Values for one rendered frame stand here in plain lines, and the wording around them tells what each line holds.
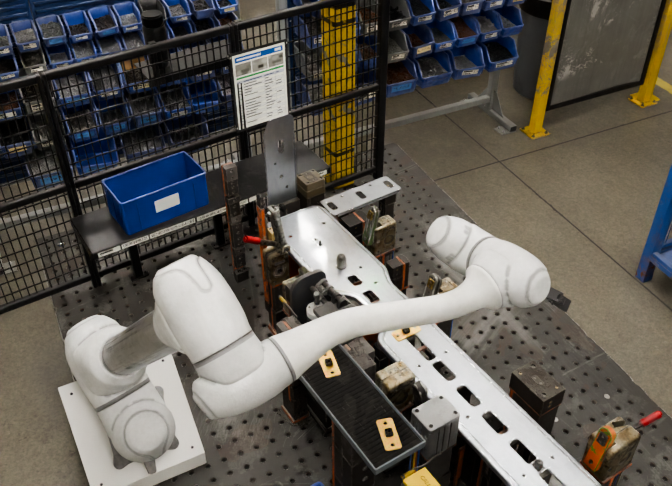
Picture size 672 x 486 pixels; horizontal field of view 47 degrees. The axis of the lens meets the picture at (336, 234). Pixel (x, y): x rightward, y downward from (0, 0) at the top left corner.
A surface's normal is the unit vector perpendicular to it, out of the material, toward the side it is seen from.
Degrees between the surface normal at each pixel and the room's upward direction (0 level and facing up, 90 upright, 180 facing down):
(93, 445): 44
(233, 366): 52
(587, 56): 89
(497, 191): 0
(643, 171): 0
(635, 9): 91
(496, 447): 0
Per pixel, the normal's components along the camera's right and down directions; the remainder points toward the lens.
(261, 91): 0.54, 0.53
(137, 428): 0.41, -0.04
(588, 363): 0.00, -0.77
